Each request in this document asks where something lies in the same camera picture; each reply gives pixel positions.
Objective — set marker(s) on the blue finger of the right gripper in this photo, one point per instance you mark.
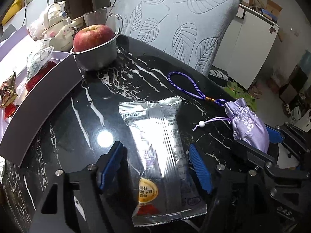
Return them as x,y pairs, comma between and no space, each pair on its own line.
274,135

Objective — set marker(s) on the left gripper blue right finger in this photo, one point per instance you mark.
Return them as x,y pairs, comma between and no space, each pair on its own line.
202,172

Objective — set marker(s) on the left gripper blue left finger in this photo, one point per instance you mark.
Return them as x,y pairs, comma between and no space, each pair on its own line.
109,164

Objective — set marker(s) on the lavender satin drawstring pouch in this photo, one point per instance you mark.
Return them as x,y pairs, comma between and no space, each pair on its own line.
246,125

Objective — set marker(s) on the silver foil snack packet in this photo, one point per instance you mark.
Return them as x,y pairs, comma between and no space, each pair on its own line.
166,191

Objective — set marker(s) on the dark red knitted ball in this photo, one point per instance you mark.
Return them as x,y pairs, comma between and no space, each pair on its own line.
42,72

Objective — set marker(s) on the red gold snack bag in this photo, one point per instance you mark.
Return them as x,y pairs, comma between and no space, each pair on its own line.
8,91

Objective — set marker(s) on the red cartoon snack packet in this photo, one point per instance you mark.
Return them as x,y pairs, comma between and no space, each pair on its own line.
10,110

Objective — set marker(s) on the green frog slippers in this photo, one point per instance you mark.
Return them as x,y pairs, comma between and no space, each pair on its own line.
236,92

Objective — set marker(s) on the white cabinet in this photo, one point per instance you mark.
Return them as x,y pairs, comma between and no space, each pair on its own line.
246,45

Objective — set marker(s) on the open lavender gift box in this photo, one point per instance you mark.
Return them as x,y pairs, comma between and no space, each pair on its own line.
18,132

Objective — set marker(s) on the small metal bowl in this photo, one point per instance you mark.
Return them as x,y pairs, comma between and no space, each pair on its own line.
98,57

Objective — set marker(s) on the red apple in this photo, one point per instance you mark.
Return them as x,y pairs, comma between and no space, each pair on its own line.
92,36

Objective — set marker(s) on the white cartoon kettle bottle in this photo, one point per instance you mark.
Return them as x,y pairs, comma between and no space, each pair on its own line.
57,28

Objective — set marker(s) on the clear plastic bag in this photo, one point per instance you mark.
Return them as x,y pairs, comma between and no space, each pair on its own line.
36,28

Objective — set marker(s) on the white mini fridge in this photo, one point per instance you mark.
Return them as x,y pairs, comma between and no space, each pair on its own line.
28,14

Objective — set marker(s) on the yellow pot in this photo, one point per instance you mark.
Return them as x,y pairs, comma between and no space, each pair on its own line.
15,7

